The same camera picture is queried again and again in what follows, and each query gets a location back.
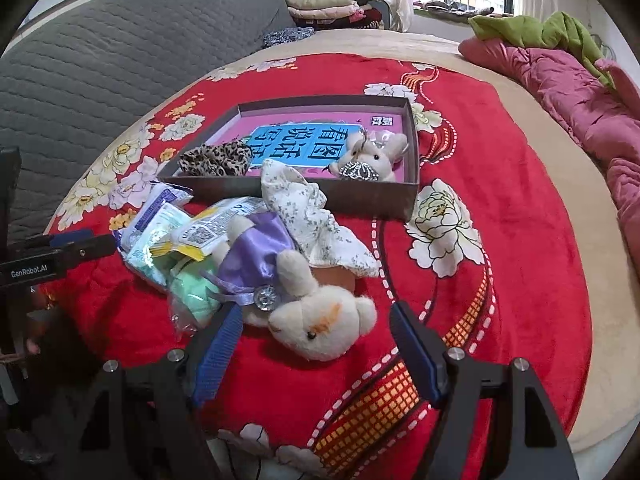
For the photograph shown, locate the light green towel packet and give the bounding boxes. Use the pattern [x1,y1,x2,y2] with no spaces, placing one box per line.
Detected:
[122,240,173,291]

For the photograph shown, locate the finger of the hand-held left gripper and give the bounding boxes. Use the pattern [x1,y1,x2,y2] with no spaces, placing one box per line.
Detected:
[50,234,119,268]
[10,229,97,252]

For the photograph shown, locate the blue patterned cloth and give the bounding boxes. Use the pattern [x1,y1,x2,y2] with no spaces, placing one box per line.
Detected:
[262,26,315,51]

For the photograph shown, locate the white floral scrunchie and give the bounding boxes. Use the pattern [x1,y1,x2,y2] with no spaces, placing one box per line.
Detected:
[260,158,381,278]

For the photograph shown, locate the mint green sponge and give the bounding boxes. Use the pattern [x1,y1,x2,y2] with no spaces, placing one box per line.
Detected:
[165,255,226,338]

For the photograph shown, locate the plush rabbit with purple dress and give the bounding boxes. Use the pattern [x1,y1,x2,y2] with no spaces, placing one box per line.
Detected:
[202,210,378,362]

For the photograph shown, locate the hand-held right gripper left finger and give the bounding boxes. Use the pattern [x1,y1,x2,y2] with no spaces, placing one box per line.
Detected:
[62,304,246,480]

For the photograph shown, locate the peach makeup sponge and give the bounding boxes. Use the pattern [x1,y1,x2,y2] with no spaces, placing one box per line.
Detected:
[315,265,358,293]

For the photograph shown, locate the green blanket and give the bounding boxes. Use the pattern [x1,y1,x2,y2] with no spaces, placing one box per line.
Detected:
[467,11,616,88]

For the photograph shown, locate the grey quilted headboard cover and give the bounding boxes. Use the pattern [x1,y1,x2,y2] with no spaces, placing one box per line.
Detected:
[0,0,296,241]

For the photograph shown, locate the white and yellow packet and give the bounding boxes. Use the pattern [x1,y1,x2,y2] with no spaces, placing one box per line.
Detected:
[152,196,273,262]

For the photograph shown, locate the pink quilt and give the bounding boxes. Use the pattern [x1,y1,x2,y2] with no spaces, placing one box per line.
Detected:
[457,37,640,281]

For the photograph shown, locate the brown cardboard box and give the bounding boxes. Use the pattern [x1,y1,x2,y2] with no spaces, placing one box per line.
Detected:
[156,95,421,222]

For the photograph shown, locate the blue and white tissue packet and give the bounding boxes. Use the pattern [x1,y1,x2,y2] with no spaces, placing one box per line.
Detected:
[114,181,195,251]

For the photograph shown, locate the pink and blue book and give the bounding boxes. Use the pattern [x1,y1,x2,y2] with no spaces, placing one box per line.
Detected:
[202,110,413,181]

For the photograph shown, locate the clothes on window sill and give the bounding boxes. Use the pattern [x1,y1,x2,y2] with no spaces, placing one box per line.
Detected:
[412,0,496,18]

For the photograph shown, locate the small plush rabbit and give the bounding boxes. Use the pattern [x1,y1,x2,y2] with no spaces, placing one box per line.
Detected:
[327,130,410,182]

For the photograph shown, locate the stack of folded clothes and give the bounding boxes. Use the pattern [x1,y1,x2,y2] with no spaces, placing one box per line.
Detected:
[284,0,386,31]

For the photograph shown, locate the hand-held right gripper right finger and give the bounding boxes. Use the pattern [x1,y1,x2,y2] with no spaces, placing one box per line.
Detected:
[389,301,581,480]

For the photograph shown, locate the red floral blanket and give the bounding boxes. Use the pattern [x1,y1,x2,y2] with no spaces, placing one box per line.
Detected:
[37,52,593,480]

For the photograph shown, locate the leopard print scrunchie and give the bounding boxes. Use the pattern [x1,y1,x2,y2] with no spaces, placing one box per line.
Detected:
[178,140,255,178]

